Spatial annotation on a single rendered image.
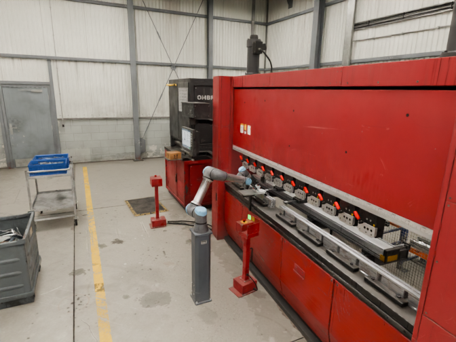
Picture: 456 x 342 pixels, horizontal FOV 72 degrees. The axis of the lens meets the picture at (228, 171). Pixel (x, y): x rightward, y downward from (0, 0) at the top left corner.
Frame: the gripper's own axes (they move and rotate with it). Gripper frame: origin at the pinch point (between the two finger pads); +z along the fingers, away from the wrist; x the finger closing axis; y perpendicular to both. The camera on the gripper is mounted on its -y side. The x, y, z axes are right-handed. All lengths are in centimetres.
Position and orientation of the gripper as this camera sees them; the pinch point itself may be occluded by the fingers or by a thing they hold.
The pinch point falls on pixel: (256, 190)
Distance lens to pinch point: 362.2
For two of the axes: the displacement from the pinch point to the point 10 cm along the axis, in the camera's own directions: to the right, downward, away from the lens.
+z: 5.9, 6.9, 4.3
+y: 7.2, -6.8, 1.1
